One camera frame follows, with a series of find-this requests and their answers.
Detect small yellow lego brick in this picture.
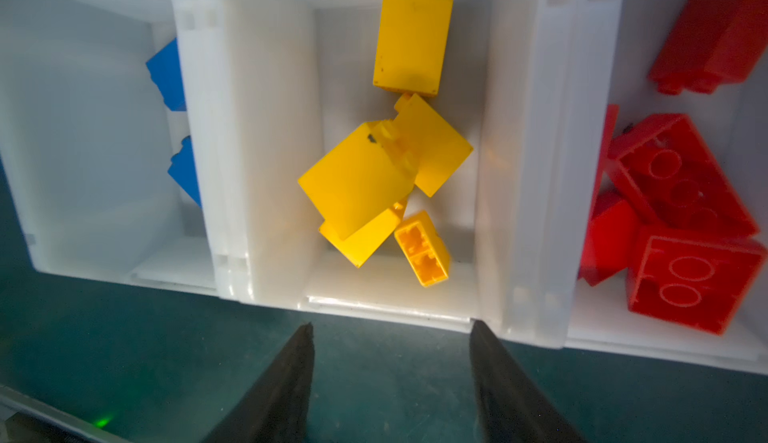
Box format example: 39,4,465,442
394,210,451,287

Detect white sorting bin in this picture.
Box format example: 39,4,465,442
475,0,767,374
171,0,622,348
1,0,253,301

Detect red lego brick small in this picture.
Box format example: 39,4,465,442
579,191,642,286

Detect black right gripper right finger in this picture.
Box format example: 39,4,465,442
469,320,585,442

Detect blue small lego brick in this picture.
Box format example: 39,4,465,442
146,38,187,112

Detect white left sorting bin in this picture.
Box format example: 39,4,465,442
1,0,253,301

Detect white right sorting bin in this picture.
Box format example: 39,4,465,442
475,0,767,374

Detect red tall lego brick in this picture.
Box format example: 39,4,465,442
606,113,760,237

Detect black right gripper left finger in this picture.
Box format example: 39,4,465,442
204,323,315,442

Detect yellow large lego brick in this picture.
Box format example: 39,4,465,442
298,120,418,239

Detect red lego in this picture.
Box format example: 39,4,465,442
648,0,767,96
626,226,767,335

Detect white middle sorting bin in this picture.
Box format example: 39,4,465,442
171,0,622,348

